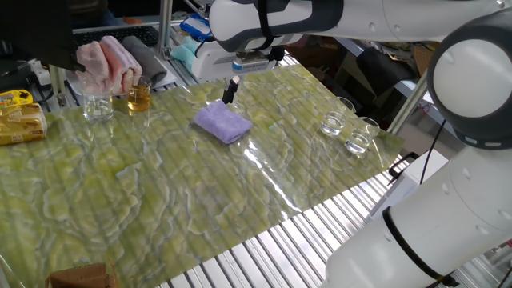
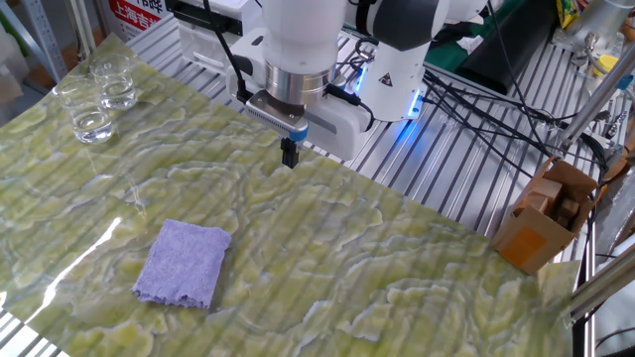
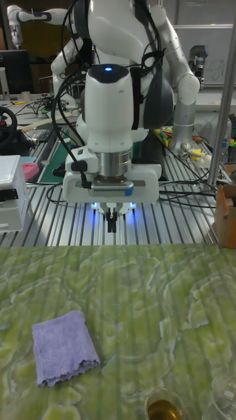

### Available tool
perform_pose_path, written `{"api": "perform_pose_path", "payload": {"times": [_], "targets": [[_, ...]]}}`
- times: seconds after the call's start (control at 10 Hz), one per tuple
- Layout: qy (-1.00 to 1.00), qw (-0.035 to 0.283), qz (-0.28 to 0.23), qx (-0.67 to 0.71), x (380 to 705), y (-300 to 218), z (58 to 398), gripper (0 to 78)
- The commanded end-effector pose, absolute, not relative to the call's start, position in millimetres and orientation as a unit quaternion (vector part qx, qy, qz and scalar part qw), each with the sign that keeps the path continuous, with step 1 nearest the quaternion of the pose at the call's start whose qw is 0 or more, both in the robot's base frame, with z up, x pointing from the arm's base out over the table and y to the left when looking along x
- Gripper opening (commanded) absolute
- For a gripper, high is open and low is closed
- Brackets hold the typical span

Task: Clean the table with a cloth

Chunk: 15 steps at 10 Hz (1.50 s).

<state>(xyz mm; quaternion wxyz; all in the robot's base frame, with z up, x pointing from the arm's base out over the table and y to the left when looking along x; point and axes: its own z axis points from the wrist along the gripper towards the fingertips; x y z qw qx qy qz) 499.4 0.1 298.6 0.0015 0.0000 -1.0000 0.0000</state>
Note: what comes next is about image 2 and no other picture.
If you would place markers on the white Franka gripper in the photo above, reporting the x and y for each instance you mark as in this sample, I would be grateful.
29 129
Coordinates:
342 134

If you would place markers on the purple microfibre cloth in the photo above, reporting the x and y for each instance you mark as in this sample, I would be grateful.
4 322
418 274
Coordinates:
181 265

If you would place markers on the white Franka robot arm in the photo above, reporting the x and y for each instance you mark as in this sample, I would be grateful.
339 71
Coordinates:
302 35

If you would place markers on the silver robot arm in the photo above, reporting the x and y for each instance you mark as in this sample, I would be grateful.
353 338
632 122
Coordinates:
600 20

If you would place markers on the green marble pattern mat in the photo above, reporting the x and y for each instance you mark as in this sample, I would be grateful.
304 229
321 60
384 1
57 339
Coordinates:
347 258

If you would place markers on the white plastic drawer box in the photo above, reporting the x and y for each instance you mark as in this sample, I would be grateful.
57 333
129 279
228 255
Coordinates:
213 54

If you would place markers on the clear glass beaker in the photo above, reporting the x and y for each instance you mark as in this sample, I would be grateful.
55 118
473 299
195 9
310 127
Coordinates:
91 124
116 91

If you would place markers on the white crumpled paper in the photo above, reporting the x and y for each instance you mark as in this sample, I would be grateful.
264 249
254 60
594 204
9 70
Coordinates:
469 43

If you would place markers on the red and white sign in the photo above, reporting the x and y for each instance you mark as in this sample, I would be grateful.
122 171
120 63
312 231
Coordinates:
131 15

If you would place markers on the thin silver pole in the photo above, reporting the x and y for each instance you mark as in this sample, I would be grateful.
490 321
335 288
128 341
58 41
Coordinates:
82 30

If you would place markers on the black foam mat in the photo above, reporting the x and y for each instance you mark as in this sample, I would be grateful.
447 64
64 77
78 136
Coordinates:
511 44

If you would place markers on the wooden block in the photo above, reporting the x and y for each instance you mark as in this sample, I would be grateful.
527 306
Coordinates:
569 208
562 221
546 191
536 202

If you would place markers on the brown cardboard box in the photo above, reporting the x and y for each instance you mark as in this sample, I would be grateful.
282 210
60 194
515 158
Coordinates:
531 243

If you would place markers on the clear plastic bag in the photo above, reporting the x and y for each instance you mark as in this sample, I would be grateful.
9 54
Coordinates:
12 64

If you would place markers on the yellow snack bag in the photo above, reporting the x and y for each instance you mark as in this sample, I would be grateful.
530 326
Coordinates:
568 12

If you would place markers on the yellow cap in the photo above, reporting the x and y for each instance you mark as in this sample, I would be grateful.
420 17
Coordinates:
606 63

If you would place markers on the blue clamp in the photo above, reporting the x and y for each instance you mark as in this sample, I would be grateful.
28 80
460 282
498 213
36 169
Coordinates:
625 82

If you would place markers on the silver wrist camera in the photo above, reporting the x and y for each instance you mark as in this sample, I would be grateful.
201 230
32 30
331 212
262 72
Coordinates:
273 116

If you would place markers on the grey perforated shelf post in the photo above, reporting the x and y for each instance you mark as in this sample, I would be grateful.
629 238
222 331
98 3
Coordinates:
44 39

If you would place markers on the aluminium frame post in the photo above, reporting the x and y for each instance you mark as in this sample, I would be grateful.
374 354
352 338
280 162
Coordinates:
595 99

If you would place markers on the aluminium frame profile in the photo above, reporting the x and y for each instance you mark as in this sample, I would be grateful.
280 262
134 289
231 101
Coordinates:
605 285

